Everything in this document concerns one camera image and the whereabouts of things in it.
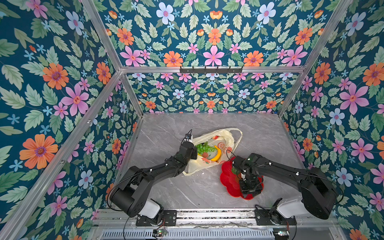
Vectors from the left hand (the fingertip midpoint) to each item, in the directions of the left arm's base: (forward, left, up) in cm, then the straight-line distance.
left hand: (195, 143), depth 89 cm
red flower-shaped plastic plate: (-19, -19, -11) cm, 29 cm away
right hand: (-30, -25, -7) cm, 40 cm away
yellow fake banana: (-4, -14, -10) cm, 17 cm away
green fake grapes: (+1, -5, -8) cm, 9 cm away
